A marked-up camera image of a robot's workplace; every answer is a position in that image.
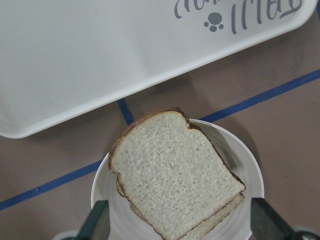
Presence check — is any bread slice from board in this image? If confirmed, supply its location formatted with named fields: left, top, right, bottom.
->
left=107, top=107, right=247, bottom=240

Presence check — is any cream bear tray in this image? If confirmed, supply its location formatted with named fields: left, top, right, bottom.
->
left=0, top=0, right=317, bottom=139

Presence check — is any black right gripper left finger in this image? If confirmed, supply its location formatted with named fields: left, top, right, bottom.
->
left=76, top=200, right=110, bottom=240

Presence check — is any round cream plate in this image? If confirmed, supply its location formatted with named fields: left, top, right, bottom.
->
left=90, top=119, right=265, bottom=240

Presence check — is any bread slice on plate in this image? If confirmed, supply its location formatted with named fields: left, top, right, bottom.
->
left=109, top=175, right=246, bottom=240

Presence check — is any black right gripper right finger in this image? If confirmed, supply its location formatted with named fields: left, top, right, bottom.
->
left=250, top=197, right=294, bottom=240

